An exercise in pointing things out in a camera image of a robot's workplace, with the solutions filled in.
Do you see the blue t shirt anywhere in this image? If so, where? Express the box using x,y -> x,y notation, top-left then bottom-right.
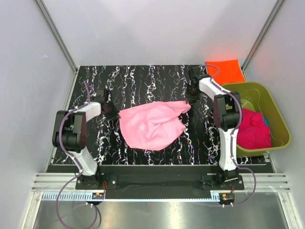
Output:
263,117 -> 269,126

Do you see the olive green plastic bin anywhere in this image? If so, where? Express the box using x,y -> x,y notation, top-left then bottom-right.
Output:
223,82 -> 291,158

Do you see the magenta t shirt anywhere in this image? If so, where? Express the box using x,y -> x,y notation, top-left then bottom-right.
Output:
237,108 -> 272,150

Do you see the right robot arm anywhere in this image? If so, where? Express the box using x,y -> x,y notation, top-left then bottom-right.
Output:
185,67 -> 242,189

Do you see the aluminium frame rail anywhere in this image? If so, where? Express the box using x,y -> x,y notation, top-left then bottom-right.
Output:
32,173 -> 290,192

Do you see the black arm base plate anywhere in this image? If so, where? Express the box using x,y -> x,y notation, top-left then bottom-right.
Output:
76,165 -> 231,200

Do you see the folded orange t shirt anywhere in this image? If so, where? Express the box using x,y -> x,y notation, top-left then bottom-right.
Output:
206,59 -> 246,85

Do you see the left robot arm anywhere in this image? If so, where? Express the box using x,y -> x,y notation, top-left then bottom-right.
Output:
52,89 -> 119,189

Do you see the light pink t shirt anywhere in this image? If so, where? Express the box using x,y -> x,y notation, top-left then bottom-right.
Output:
119,101 -> 191,151

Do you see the black marbled table mat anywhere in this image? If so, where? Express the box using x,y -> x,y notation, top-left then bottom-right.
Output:
69,65 -> 220,166

